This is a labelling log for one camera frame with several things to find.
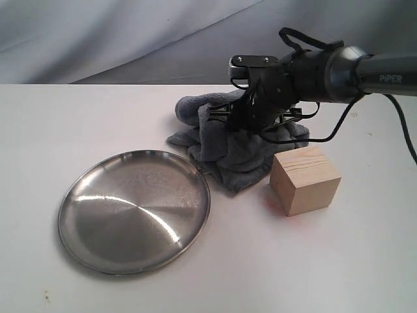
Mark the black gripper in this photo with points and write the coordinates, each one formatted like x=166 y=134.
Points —
x=269 y=99

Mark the grey fleece towel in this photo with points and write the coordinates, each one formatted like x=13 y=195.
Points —
x=236 y=160

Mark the light wooden cube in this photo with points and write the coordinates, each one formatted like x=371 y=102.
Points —
x=304 y=180

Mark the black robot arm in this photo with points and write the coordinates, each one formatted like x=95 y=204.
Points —
x=347 y=73

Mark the round stainless steel plate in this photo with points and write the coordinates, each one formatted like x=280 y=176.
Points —
x=134 y=212

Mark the grey fabric backdrop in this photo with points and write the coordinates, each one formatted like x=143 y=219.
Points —
x=185 y=42

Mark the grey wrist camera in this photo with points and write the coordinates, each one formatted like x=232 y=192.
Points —
x=240 y=66

